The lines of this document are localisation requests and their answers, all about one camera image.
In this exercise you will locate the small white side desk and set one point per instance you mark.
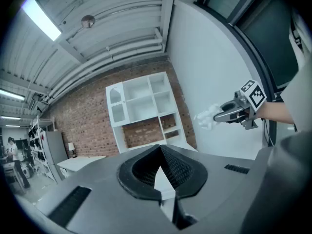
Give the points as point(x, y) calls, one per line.
point(80, 161)

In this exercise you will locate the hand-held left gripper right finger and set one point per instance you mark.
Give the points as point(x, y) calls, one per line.
point(219, 179)

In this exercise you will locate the small table lamp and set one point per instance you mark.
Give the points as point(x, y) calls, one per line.
point(71, 147)

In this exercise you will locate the grey tall cabinet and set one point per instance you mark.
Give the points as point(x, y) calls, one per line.
point(56, 152)

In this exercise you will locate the person's right forearm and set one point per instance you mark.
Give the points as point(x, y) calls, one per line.
point(275, 112)

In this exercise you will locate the white open shelf cabinet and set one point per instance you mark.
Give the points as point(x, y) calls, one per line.
point(141, 103)

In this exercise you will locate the white metal storage rack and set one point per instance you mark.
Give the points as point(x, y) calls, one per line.
point(40, 150)

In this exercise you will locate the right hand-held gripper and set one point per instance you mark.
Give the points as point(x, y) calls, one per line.
point(253, 96)

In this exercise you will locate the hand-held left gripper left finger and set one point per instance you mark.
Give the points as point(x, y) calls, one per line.
point(102, 179)

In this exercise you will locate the white ceiling pipe bundle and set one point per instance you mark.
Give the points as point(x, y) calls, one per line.
point(117, 55)

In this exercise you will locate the ceiling light panel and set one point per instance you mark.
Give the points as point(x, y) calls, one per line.
point(41, 18)
point(9, 117)
point(11, 94)

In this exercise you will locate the round ceiling dome sensor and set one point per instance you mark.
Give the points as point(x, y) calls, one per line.
point(87, 21)

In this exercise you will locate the black framed window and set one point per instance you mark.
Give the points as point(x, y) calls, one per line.
point(268, 33)

